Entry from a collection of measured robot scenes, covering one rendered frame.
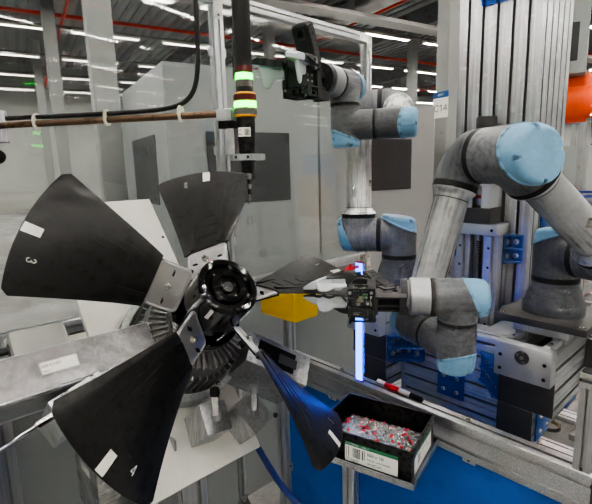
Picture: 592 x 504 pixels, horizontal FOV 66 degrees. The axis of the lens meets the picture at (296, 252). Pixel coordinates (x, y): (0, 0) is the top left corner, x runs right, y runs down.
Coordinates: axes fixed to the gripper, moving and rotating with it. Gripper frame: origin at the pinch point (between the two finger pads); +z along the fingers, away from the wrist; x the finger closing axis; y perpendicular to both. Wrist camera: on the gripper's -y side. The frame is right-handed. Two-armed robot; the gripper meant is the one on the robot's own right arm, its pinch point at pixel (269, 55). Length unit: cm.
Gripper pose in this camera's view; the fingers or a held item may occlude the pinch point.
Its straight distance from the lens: 101.2
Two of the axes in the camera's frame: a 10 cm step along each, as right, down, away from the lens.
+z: -6.0, 1.6, -7.8
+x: -8.0, -0.9, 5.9
